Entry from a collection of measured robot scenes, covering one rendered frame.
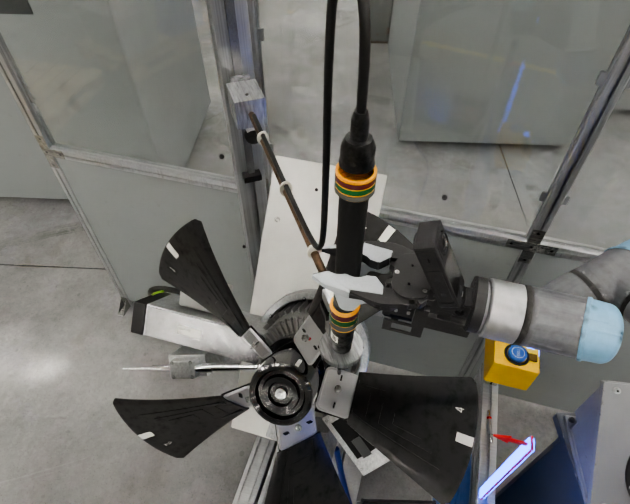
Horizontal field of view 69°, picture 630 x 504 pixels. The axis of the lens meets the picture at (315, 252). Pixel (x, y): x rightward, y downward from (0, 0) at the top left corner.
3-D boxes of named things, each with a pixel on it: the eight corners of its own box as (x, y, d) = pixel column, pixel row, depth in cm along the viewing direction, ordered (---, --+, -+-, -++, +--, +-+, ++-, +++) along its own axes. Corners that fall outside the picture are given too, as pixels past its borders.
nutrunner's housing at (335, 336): (325, 349, 78) (333, 103, 43) (347, 343, 78) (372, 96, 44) (333, 370, 75) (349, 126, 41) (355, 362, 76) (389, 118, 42)
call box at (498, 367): (484, 328, 121) (495, 305, 113) (523, 337, 120) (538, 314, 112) (481, 383, 111) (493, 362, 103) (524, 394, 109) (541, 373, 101)
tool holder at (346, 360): (309, 327, 78) (309, 292, 70) (348, 316, 79) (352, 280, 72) (327, 374, 72) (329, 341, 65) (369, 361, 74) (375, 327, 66)
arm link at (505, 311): (527, 322, 52) (526, 268, 57) (485, 312, 53) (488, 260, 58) (506, 355, 58) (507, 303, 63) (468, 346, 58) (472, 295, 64)
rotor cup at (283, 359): (258, 391, 97) (235, 421, 85) (270, 326, 95) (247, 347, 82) (325, 410, 95) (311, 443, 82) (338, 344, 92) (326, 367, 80)
